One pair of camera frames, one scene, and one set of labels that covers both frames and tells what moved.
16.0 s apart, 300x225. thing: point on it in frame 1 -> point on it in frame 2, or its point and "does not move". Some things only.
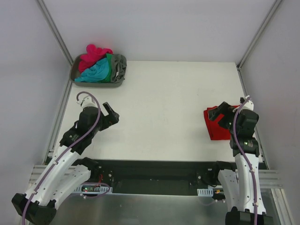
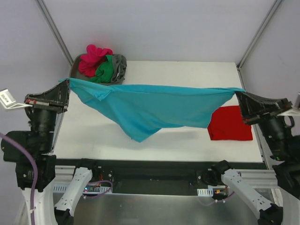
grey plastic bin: x=74 y=71 does not move
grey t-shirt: x=118 y=67 does not move
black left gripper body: x=108 y=117 -> x=46 y=103
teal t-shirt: x=97 y=72 -> x=143 y=110
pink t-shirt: x=93 y=55 does not move
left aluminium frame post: x=55 y=31 does not move
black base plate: x=156 y=176 does not move
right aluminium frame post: x=258 y=34 does not move
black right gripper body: x=221 y=115 -> x=267 y=113
